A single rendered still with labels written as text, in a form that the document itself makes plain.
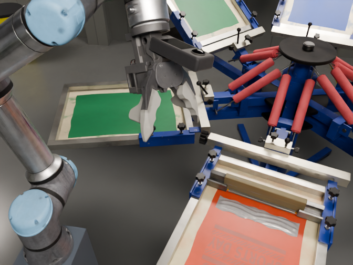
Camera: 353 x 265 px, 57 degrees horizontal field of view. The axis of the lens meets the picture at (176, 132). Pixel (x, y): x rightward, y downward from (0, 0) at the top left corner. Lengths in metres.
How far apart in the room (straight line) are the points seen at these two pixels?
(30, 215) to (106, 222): 1.69
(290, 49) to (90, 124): 1.20
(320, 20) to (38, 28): 2.41
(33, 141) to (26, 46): 0.44
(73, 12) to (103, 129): 1.42
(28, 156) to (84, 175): 2.00
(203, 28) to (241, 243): 1.55
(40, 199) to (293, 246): 0.99
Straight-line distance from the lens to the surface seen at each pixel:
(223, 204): 1.52
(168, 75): 0.60
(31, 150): 1.00
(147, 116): 0.56
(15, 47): 0.60
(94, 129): 1.92
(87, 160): 3.10
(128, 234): 2.56
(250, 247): 1.43
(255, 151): 1.66
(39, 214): 0.99
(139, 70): 0.61
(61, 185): 1.07
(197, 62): 0.53
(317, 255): 1.45
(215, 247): 1.41
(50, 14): 0.52
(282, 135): 1.78
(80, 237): 1.18
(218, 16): 2.57
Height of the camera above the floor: 2.18
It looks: 42 degrees down
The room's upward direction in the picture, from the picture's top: straight up
